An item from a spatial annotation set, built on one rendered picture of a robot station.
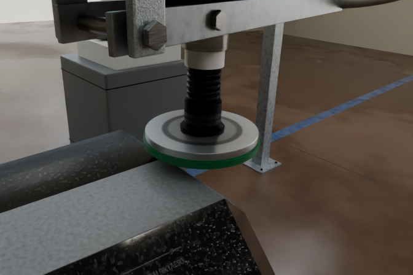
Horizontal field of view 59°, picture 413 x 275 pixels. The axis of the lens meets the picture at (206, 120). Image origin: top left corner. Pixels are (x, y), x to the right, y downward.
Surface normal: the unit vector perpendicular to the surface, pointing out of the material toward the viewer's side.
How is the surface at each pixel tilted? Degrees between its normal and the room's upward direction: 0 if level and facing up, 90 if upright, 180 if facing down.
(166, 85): 90
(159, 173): 0
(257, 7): 90
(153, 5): 90
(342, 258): 0
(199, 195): 0
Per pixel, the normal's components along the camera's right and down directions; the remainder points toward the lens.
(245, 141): 0.04, -0.93
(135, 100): 0.69, 0.29
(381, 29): -0.73, 0.23
